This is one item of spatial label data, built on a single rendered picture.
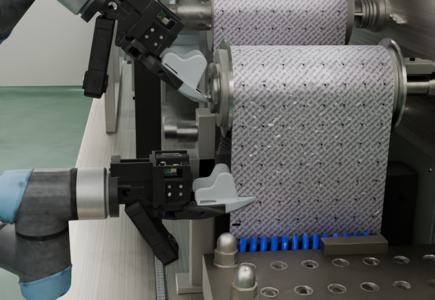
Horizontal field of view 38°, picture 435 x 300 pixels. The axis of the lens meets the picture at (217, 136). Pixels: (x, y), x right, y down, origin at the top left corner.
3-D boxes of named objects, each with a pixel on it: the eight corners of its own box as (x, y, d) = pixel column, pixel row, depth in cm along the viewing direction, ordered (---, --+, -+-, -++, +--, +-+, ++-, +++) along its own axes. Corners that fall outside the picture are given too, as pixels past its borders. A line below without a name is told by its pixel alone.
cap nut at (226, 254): (211, 256, 91) (211, 227, 90) (237, 255, 91) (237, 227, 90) (214, 269, 87) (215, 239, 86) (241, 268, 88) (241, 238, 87)
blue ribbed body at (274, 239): (234, 254, 96) (235, 232, 95) (371, 248, 99) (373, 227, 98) (238, 265, 93) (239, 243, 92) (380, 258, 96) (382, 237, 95)
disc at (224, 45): (215, 103, 106) (220, 21, 97) (218, 103, 106) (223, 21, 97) (225, 157, 94) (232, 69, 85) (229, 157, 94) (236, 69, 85)
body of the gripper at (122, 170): (195, 166, 88) (107, 168, 87) (195, 223, 91) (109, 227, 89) (191, 149, 95) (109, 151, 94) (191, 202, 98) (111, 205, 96)
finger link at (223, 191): (260, 175, 90) (195, 176, 89) (258, 213, 92) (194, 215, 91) (256, 167, 93) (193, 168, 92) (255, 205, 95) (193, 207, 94)
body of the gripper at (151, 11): (189, 29, 87) (118, -31, 83) (148, 77, 88) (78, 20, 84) (184, 22, 94) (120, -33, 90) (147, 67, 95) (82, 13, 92)
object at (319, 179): (229, 243, 97) (232, 126, 91) (378, 238, 99) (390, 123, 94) (229, 245, 96) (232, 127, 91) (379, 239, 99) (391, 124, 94)
